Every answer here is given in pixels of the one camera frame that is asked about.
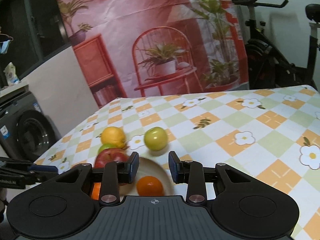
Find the bright red apple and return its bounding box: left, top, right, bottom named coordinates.
left=94, top=148, right=129, bottom=168

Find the bright green apple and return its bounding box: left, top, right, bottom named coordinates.
left=98, top=144, right=117, bottom=153

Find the yellow lemon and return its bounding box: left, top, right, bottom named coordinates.
left=100, top=126, right=126, bottom=148

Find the orange mandarin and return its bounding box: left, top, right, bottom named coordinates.
left=136, top=176, right=164, bottom=196
left=91, top=183, right=101, bottom=200

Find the yellow-green apple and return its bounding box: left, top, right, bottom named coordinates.
left=144, top=127, right=168, bottom=151

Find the beige ceramic bowl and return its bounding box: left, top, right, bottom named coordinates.
left=119, top=157, right=174, bottom=198

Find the grey washing machine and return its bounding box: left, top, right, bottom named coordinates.
left=1, top=92, right=57, bottom=161

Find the floral checkered tablecloth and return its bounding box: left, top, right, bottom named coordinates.
left=37, top=85, right=319, bottom=239

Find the white detergent bag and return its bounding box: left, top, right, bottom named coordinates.
left=3, top=62, right=20, bottom=86

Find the black exercise bike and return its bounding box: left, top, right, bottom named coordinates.
left=232, top=0, right=319, bottom=89

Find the hanging laundry rack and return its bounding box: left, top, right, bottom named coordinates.
left=0, top=30, right=14, bottom=54

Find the pink printed backdrop cloth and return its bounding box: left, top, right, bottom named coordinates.
left=57, top=0, right=248, bottom=107

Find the dark window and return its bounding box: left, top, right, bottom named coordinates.
left=1, top=0, right=71, bottom=79

